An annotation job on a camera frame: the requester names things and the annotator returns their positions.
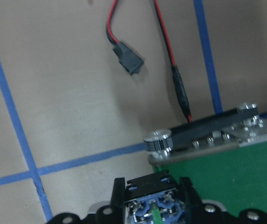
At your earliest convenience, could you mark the green conveyor belt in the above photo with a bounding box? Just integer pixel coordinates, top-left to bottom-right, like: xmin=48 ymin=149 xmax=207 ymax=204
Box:
xmin=143 ymin=103 xmax=267 ymax=215

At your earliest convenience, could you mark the red black wire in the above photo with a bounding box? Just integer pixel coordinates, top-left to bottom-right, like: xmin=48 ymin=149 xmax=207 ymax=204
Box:
xmin=105 ymin=0 xmax=194 ymax=124

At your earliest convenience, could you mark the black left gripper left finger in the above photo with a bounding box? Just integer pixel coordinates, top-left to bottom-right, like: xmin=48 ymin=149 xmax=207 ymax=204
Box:
xmin=96 ymin=178 xmax=125 ymax=224

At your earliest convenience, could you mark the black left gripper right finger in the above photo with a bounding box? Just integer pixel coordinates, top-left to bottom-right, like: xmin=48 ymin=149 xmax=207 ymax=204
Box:
xmin=179 ymin=177 xmax=225 ymax=224

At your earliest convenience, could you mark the green push button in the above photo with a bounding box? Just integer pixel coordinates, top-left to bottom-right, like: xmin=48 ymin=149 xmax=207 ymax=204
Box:
xmin=125 ymin=170 xmax=186 ymax=224

